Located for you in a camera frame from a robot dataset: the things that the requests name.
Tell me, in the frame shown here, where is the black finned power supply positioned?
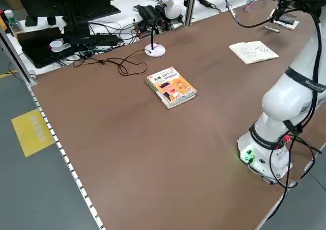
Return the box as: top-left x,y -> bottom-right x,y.
137,5 -> 160,21

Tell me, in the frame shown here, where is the small white round dish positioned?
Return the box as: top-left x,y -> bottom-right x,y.
49,40 -> 64,53

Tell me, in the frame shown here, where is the white flat device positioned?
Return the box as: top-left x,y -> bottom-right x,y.
50,43 -> 72,54

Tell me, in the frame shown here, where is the clear bottle white cap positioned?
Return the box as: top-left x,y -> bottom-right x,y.
4,10 -> 22,36

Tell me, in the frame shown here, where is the white blue cover book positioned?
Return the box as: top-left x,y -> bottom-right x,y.
276,20 -> 301,31

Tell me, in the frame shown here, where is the aluminium frame beam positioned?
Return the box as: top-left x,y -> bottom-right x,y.
0,26 -> 38,85

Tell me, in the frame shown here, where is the black lamp cable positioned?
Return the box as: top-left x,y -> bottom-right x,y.
73,49 -> 148,77

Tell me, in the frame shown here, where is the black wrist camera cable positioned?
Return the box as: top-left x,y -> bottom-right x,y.
221,0 -> 277,28

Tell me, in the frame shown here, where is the white green spine book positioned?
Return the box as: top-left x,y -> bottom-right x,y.
145,80 -> 197,110

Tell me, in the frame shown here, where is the black dock box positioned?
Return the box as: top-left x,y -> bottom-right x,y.
76,33 -> 120,47

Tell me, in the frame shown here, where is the black monitor with stand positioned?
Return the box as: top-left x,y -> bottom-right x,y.
19,0 -> 112,37

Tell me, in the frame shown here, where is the white desk lamp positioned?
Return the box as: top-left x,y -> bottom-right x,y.
144,0 -> 186,58

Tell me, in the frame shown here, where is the aluminium frame post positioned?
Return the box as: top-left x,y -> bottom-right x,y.
182,0 -> 199,27

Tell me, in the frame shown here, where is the black keyboard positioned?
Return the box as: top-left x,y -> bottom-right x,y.
62,5 -> 122,24

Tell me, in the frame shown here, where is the orange illustrated book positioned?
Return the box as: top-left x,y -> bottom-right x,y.
146,66 -> 198,102

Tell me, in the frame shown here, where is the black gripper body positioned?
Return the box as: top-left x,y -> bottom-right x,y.
274,0 -> 291,18

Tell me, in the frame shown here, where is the yellow red box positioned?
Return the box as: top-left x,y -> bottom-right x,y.
0,10 -> 8,34

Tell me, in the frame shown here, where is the black laptop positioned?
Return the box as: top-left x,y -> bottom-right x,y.
15,26 -> 76,69

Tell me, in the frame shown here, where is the white notebook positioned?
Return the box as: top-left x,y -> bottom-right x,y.
228,40 -> 280,65

